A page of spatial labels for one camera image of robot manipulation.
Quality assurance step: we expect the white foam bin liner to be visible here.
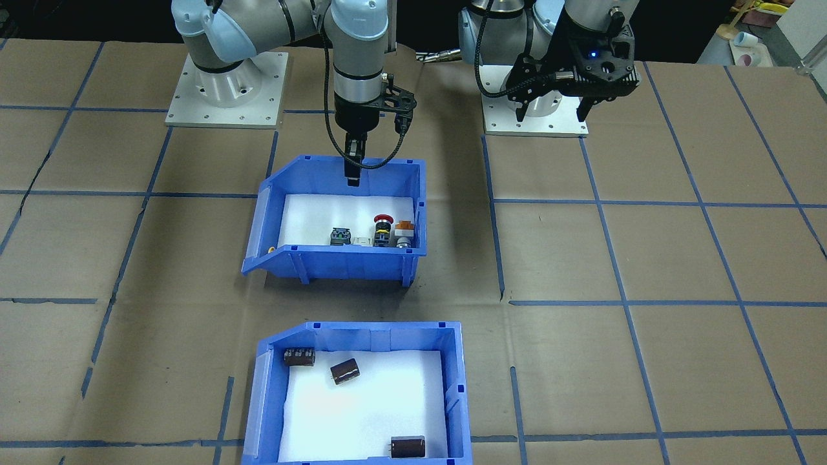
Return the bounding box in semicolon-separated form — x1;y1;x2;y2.
278;349;450;463

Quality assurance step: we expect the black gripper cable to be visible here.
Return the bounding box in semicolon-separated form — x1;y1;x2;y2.
319;26;414;171

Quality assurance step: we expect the pile of electronic parts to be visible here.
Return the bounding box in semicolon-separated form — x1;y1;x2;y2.
279;194;415;247

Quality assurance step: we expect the white panel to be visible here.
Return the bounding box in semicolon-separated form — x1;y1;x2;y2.
775;0;827;65

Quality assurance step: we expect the wooden stand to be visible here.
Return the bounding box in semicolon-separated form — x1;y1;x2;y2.
716;0;767;39

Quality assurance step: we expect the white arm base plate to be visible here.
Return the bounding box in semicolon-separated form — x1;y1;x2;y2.
165;52;289;129
483;61;590;138

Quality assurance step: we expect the blue plastic button bin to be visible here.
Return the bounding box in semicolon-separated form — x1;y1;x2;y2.
241;154;428;288

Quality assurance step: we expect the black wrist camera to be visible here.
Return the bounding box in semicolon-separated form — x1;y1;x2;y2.
380;72;418;135
580;61;642;98

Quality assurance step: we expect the blue plastic battery bin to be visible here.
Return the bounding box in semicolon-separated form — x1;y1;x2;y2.
241;321;474;465

